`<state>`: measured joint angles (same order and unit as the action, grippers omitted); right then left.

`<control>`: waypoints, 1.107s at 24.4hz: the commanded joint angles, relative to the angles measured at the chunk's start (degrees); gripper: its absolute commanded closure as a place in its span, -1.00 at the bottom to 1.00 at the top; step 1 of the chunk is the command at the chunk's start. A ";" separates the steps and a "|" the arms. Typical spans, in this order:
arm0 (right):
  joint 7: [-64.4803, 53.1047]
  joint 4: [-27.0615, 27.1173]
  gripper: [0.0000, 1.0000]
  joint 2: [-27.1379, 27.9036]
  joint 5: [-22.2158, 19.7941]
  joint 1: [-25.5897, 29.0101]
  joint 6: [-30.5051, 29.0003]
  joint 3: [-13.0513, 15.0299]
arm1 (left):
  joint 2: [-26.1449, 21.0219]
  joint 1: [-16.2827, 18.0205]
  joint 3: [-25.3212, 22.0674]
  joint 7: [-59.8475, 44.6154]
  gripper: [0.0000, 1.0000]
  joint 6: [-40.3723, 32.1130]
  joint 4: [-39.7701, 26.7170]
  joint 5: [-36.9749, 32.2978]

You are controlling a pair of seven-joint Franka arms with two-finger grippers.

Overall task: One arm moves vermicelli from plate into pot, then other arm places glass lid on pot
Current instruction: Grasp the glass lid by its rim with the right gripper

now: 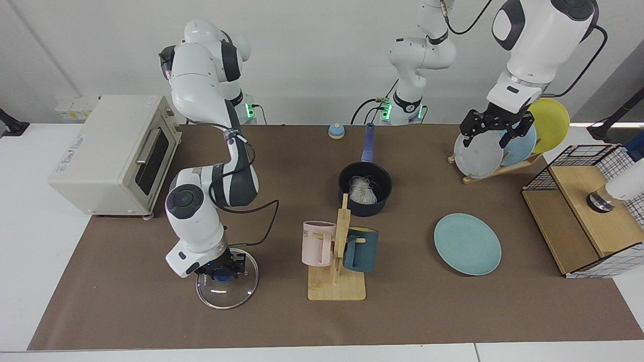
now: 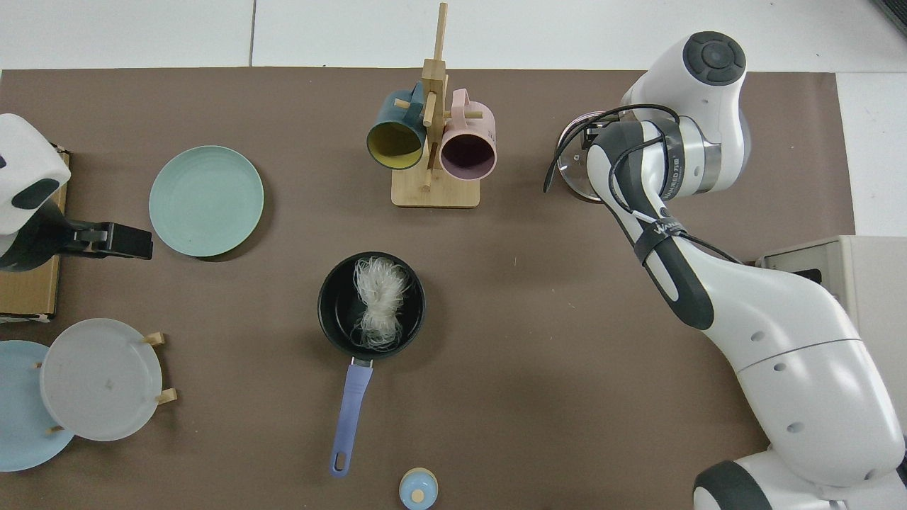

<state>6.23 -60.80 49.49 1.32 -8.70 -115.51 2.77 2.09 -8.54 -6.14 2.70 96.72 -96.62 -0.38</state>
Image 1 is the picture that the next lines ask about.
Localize glass lid with blue knob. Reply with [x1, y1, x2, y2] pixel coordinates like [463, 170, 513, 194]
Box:
[195, 248, 259, 310]

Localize white vermicelli bundle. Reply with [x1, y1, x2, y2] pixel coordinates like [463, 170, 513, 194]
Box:
[349, 176, 378, 206]

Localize light blue plate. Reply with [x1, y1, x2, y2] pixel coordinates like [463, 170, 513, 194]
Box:
[487, 111, 538, 166]

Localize grey plate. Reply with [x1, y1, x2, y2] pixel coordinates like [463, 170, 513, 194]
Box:
[453, 124, 505, 179]

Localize wooden plate rack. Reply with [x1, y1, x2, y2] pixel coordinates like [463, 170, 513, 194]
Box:
[447, 151, 543, 185]

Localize yellow plate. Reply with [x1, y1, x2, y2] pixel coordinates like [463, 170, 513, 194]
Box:
[526, 98, 571, 154]

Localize teal plate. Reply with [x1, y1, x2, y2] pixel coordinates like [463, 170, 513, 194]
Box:
[434, 213, 502, 276]

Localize pink cup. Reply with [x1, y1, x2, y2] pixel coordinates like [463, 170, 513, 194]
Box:
[301, 221, 337, 267]

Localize black stand foot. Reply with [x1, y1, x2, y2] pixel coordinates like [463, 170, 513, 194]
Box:
[586, 86, 644, 142]
[0, 108, 30, 137]

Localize brown table cloth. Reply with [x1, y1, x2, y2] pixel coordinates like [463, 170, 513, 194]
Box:
[28, 124, 644, 351]

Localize wooden cup stand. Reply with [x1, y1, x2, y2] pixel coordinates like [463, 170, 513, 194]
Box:
[307, 194, 367, 301]

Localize white bottle with silver end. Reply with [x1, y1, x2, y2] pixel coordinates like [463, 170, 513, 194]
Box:
[586, 166, 644, 213]

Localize dark teal cup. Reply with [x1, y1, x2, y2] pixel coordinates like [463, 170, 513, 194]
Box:
[343, 227, 379, 274]

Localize pale toaster oven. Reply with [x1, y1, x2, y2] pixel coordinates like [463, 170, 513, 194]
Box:
[48, 95, 183, 221]

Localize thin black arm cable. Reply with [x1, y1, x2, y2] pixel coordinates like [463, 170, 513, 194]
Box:
[440, 0, 494, 36]

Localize wire basket with wooden floor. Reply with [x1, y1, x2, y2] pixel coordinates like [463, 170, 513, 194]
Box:
[521, 144, 644, 279]

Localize black pot with blue handle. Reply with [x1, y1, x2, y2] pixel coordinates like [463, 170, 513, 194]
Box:
[338, 123, 393, 217]

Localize black base cable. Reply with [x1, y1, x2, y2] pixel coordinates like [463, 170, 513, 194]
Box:
[351, 96, 390, 125]

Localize white wall sockets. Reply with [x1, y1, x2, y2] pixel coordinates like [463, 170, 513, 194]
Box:
[54, 97, 101, 121]

